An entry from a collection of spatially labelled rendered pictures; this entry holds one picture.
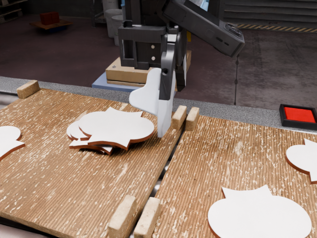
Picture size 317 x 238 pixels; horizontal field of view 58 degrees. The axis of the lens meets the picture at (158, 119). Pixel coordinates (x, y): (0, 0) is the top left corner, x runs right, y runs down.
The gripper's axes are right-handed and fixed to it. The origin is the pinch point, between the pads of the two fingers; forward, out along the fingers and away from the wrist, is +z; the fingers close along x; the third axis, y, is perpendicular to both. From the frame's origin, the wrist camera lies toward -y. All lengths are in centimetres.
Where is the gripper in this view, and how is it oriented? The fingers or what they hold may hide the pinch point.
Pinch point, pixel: (175, 113)
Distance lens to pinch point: 45.4
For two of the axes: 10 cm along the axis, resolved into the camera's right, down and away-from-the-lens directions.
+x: -2.4, 5.1, -8.3
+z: 0.2, 8.5, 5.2
